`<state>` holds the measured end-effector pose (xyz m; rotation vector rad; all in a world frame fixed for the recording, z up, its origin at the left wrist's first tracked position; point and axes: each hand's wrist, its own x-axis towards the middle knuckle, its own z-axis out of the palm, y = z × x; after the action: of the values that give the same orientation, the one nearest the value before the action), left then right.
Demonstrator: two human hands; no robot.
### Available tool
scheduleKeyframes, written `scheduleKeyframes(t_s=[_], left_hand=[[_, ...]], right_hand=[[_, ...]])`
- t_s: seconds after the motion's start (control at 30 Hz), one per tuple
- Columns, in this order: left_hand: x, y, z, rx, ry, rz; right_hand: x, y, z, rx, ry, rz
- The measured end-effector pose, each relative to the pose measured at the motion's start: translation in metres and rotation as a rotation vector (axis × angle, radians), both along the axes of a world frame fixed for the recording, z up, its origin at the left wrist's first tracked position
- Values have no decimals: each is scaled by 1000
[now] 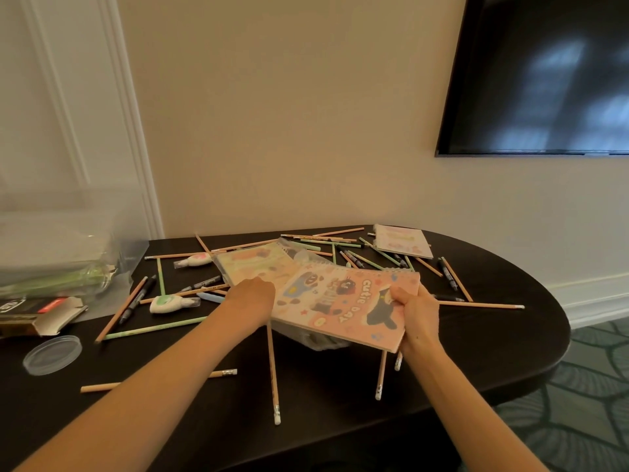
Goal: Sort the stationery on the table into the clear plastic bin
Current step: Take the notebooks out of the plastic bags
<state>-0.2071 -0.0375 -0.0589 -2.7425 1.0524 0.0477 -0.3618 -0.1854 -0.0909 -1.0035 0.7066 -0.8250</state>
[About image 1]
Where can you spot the yellow brown dog notebook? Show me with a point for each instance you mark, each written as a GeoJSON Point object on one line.
{"type": "Point", "coordinates": [250, 262]}

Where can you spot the person's left hand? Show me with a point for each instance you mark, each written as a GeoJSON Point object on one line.
{"type": "Point", "coordinates": [250, 304]}

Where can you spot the person's right forearm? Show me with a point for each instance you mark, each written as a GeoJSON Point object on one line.
{"type": "Point", "coordinates": [467, 412]}

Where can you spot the round clear plastic lid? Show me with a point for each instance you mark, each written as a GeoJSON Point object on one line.
{"type": "Point", "coordinates": [52, 355]}

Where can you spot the clear tube of green pens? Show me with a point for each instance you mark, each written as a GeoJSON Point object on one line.
{"type": "Point", "coordinates": [49, 282]}

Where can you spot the wooden pencil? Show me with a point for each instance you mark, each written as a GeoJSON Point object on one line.
{"type": "Point", "coordinates": [398, 361]}
{"type": "Point", "coordinates": [202, 244]}
{"type": "Point", "coordinates": [381, 376]}
{"type": "Point", "coordinates": [245, 246]}
{"type": "Point", "coordinates": [98, 387]}
{"type": "Point", "coordinates": [167, 256]}
{"type": "Point", "coordinates": [457, 279]}
{"type": "Point", "coordinates": [186, 292]}
{"type": "Point", "coordinates": [273, 373]}
{"type": "Point", "coordinates": [481, 305]}
{"type": "Point", "coordinates": [120, 310]}

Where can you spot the white pink correction tape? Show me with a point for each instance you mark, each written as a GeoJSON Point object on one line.
{"type": "Point", "coordinates": [196, 260]}

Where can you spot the person's right hand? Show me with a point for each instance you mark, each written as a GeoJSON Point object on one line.
{"type": "Point", "coordinates": [422, 319]}

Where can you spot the cluster of pencils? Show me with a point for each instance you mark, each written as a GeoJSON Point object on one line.
{"type": "Point", "coordinates": [339, 232]}

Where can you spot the light green pencil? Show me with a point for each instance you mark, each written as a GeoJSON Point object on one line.
{"type": "Point", "coordinates": [155, 328]}
{"type": "Point", "coordinates": [161, 277]}

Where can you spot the white dotted notebook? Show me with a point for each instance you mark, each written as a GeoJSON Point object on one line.
{"type": "Point", "coordinates": [59, 238]}

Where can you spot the person's left forearm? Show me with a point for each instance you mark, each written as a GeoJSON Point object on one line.
{"type": "Point", "coordinates": [137, 403]}

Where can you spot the black gold pen box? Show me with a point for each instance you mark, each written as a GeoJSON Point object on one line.
{"type": "Point", "coordinates": [44, 319]}

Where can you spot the clear plastic storage bin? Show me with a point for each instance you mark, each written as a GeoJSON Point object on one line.
{"type": "Point", "coordinates": [73, 201]}

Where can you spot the black wall television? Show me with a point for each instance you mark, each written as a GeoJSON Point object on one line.
{"type": "Point", "coordinates": [540, 73]}

